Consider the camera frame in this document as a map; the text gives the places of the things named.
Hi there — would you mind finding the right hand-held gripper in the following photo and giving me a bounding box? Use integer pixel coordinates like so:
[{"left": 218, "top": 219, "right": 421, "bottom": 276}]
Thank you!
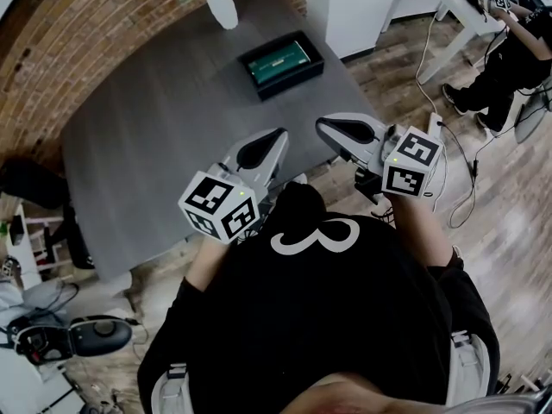
[{"left": 316, "top": 113, "right": 444, "bottom": 205}]

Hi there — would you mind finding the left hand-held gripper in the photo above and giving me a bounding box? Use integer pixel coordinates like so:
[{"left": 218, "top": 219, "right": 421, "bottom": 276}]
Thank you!
[{"left": 178, "top": 128, "right": 291, "bottom": 246}]

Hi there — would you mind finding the black tray box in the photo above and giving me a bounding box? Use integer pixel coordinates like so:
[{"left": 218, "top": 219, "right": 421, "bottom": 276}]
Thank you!
[{"left": 236, "top": 29, "right": 326, "bottom": 103}]

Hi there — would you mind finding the green rectangular box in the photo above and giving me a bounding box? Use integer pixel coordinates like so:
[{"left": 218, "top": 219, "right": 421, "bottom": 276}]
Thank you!
[{"left": 248, "top": 40, "right": 313, "bottom": 85}]

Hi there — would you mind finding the person's left forearm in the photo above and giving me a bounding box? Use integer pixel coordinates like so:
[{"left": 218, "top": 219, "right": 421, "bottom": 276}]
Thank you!
[{"left": 182, "top": 235, "right": 232, "bottom": 293}]

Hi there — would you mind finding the person's right forearm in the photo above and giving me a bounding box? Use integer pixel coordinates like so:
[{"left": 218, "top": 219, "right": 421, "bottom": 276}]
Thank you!
[{"left": 389, "top": 191, "right": 455, "bottom": 269}]

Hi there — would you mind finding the white vase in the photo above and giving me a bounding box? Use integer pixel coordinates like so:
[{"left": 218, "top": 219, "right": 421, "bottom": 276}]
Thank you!
[{"left": 205, "top": 0, "right": 240, "bottom": 31}]

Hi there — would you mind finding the person's black shirt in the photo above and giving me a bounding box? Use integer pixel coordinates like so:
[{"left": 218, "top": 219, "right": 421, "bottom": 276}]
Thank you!
[{"left": 136, "top": 180, "right": 502, "bottom": 414}]

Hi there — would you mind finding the black bag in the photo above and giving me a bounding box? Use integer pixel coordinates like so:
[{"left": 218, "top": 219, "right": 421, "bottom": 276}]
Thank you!
[{"left": 0, "top": 159, "right": 71, "bottom": 211}]

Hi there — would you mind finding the grey headset carrying case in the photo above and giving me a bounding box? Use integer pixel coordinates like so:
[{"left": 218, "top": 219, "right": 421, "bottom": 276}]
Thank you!
[{"left": 5, "top": 314, "right": 133, "bottom": 367}]

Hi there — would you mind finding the white power cable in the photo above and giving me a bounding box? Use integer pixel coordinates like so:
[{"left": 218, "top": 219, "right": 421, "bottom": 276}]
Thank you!
[{"left": 413, "top": 12, "right": 439, "bottom": 116}]

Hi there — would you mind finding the black cable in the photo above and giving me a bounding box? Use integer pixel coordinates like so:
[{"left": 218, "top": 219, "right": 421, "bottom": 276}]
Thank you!
[{"left": 436, "top": 120, "right": 479, "bottom": 229}]

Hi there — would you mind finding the grey backpack strap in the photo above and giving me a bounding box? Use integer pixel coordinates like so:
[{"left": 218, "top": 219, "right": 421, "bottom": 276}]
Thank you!
[
  {"left": 149, "top": 361, "right": 191, "bottom": 414},
  {"left": 448, "top": 329, "right": 493, "bottom": 405}
]

